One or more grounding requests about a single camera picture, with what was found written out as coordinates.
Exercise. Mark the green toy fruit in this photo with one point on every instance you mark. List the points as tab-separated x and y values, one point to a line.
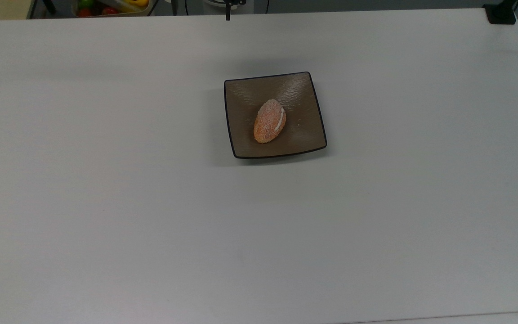
86	3

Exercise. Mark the yellow toy fruit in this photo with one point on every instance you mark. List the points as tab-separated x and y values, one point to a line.
137	3

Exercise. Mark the square brown ceramic plate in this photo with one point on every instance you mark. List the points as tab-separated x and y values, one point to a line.
301	135

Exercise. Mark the black stand leg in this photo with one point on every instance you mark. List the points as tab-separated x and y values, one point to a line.
48	5

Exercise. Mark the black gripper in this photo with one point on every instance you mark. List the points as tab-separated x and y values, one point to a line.
235	2

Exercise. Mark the black table clamp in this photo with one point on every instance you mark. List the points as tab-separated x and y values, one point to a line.
501	13

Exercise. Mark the red toy fruit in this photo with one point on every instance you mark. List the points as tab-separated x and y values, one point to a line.
84	12
109	11

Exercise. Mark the orange sugared bread roll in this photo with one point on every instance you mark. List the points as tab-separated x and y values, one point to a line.
268	123

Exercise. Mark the box of toy fruit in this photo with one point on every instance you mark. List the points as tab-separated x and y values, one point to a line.
119	13

